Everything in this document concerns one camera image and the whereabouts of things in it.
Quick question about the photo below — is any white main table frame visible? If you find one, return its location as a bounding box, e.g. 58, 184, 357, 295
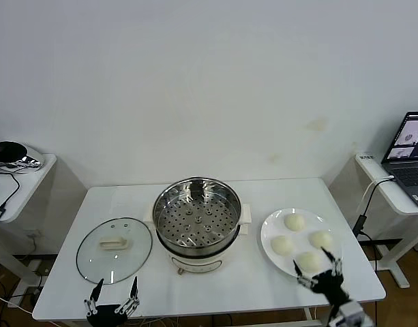
34, 301, 358, 327

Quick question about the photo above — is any white round plate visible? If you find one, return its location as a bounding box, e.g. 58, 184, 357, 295
260, 207, 344, 281

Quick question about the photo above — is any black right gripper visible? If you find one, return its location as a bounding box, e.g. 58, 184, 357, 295
293, 247, 351, 307

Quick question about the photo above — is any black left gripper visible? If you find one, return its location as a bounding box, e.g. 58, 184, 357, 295
84, 275, 141, 327

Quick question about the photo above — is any shiny chrome black device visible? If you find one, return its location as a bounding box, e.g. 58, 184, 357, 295
0, 140, 47, 172

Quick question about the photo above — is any stainless steel steamer basket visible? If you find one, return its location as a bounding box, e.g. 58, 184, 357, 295
151, 176, 243, 253

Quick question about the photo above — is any white steamed baozi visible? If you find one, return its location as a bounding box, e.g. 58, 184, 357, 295
271, 235, 295, 256
309, 230, 334, 250
297, 251, 323, 275
284, 213, 306, 234

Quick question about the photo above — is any black cable on side table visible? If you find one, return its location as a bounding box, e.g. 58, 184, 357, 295
0, 169, 21, 211

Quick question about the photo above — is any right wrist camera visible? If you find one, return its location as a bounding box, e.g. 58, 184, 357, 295
338, 301, 365, 327

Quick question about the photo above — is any round glass pot lid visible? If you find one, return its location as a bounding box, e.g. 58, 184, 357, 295
75, 217, 153, 285

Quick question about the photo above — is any black adapter cable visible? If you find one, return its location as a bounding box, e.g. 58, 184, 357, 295
352, 182, 380, 270

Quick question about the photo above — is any white side table with headset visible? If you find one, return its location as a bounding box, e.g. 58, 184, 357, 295
0, 153, 59, 307

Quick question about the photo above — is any grey open laptop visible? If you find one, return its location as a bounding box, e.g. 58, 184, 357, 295
380, 110, 418, 208

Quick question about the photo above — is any white laptop cable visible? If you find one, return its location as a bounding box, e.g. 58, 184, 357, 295
357, 174, 396, 214

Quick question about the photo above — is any cream electric cooking pot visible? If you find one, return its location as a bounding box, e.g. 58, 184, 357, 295
143, 203, 254, 275

